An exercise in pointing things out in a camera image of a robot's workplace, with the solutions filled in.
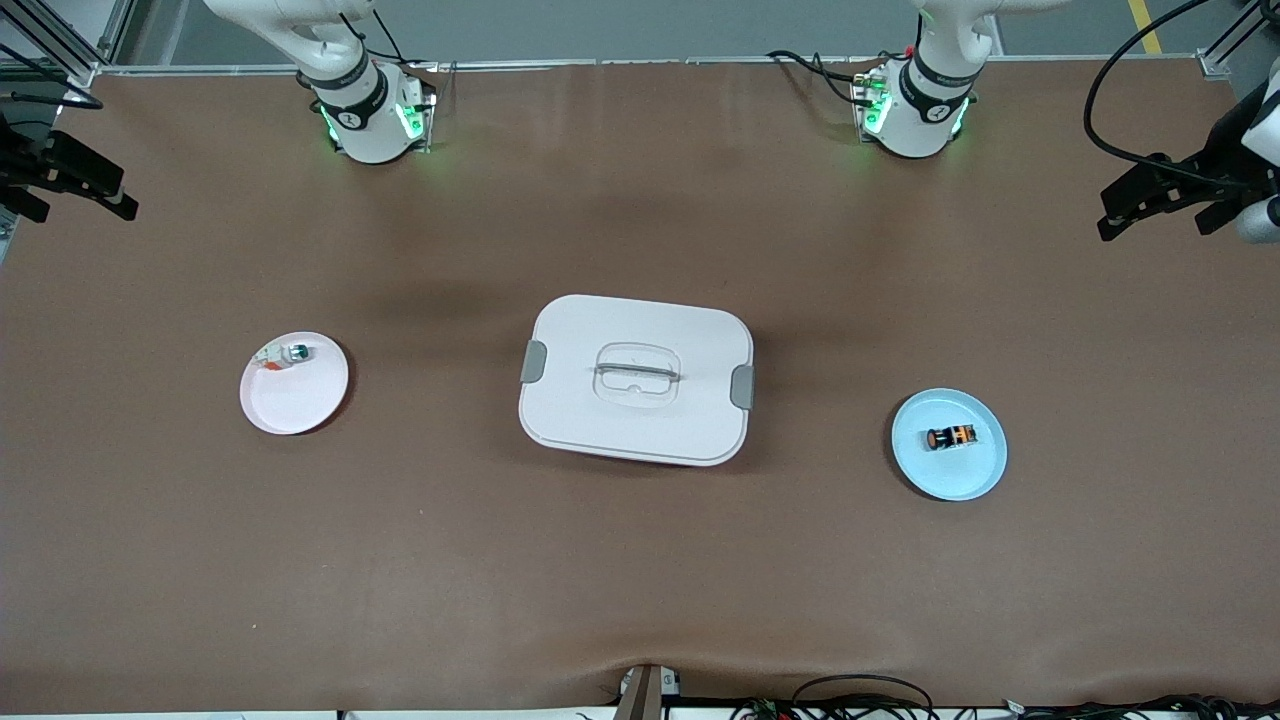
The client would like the light blue round plate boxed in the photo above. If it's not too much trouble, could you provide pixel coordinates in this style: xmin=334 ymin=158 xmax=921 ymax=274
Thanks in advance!
xmin=891 ymin=388 xmax=1009 ymax=502

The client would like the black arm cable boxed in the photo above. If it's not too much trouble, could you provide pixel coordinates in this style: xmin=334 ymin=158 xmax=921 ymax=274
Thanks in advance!
xmin=1084 ymin=0 xmax=1280 ymax=196
xmin=0 ymin=40 xmax=105 ymax=111

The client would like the brown bracket at table edge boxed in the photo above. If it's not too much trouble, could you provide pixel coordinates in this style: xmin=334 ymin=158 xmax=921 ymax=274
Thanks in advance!
xmin=612 ymin=664 xmax=683 ymax=720

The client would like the white lidded storage box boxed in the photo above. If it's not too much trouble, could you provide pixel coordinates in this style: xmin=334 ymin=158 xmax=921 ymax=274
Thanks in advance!
xmin=518 ymin=294 xmax=755 ymax=468

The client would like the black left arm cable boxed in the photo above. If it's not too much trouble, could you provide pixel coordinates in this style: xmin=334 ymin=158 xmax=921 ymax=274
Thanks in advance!
xmin=1084 ymin=0 xmax=1280 ymax=196

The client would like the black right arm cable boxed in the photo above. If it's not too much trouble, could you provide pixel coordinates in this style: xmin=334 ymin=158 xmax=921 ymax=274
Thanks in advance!
xmin=0 ymin=40 xmax=105 ymax=111

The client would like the pale pink round plate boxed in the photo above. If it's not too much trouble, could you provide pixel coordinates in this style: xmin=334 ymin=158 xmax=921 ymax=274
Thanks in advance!
xmin=240 ymin=332 xmax=350 ymax=436

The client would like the black base power cable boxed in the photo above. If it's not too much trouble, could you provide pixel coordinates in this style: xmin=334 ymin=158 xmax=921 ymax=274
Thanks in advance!
xmin=766 ymin=48 xmax=881 ymax=106

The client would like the black cable bundle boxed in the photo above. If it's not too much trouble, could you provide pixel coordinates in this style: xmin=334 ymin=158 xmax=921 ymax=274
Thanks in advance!
xmin=730 ymin=675 xmax=1280 ymax=720

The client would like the brown table mat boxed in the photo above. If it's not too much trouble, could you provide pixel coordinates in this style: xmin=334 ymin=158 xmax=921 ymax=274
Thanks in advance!
xmin=0 ymin=58 xmax=1280 ymax=713

